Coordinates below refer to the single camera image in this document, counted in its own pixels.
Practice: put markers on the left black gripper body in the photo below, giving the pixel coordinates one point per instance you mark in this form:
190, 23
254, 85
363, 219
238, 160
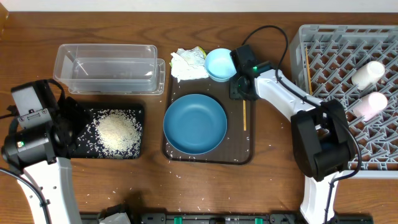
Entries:
55, 119

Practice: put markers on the light blue bowl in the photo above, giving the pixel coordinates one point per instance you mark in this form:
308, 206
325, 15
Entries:
219, 65

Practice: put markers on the white rice pile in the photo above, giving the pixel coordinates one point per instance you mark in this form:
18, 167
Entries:
116, 133

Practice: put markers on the white paper napkin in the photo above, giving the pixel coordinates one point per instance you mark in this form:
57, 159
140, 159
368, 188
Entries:
188, 64

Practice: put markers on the dark blue plate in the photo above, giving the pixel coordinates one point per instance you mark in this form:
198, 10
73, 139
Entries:
195, 124

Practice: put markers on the cream white cup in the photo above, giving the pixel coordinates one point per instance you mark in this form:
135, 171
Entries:
369, 74

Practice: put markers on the pink cup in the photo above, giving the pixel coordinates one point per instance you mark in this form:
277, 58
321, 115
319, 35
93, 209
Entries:
370, 105

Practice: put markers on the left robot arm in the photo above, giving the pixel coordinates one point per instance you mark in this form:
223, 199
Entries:
42, 135

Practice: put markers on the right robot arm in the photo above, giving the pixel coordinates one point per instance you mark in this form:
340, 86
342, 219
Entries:
322, 144

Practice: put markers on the black waste tray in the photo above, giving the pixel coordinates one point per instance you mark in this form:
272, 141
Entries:
130, 109

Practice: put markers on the grey dishwasher rack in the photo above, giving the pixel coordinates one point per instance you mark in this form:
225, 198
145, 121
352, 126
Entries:
335, 53

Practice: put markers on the clear plastic bin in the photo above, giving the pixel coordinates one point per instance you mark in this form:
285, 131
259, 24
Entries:
110, 69

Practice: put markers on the dark brown serving tray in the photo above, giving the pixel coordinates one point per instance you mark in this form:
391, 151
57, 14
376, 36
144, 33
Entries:
237, 147

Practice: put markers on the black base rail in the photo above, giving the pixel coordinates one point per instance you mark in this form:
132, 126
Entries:
277, 218

